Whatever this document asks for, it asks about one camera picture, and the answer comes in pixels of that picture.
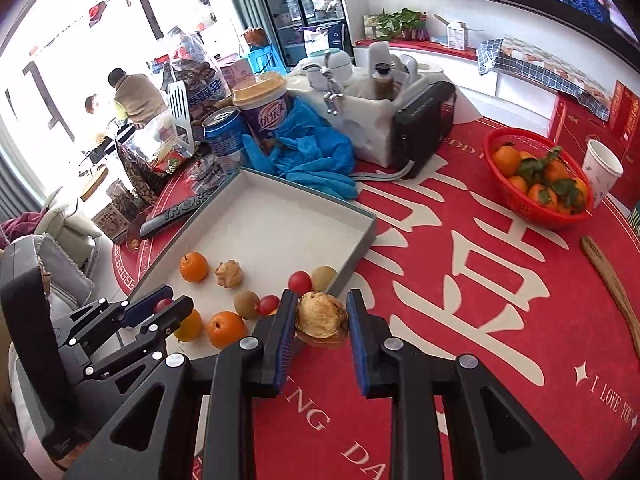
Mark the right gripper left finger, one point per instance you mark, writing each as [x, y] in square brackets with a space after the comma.
[152, 435]

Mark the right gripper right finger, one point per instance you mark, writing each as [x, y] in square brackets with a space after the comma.
[450, 418]

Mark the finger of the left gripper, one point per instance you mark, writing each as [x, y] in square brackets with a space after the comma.
[125, 309]
[127, 367]

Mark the red cherry tomato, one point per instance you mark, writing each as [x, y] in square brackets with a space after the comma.
[266, 304]
[300, 283]
[162, 304]

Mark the brown longan fruit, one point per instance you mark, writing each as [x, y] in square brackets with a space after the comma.
[322, 277]
[246, 304]

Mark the dried husk fruit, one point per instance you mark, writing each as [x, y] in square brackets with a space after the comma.
[321, 320]
[229, 274]

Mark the large orange mandarin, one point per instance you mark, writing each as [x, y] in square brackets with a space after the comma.
[193, 267]

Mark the black remote control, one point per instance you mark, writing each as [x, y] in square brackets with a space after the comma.
[174, 211]

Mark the grey white tray box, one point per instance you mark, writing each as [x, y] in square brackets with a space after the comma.
[272, 228]

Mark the bag of nuts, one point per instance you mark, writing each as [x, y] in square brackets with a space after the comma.
[147, 184]

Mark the long wooden back scratcher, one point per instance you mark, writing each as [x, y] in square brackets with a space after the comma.
[614, 286]

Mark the blue rubber gloves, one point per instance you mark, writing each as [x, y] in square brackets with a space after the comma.
[309, 152]

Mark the blue drink can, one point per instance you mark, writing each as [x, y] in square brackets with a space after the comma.
[224, 131]

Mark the white slotted spatula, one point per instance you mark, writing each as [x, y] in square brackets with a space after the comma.
[179, 107]

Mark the red plastic fruit basket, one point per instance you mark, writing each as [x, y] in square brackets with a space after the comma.
[537, 178]

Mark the purple milk tea cup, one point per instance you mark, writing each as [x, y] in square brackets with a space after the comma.
[264, 102]

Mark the white foam box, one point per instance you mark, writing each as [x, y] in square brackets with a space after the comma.
[346, 96]

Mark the white floral paper cup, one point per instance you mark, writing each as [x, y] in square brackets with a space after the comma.
[602, 169]

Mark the black radio device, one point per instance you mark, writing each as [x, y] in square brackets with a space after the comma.
[420, 126]

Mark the red gift box stack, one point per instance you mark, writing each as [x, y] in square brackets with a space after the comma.
[573, 125]

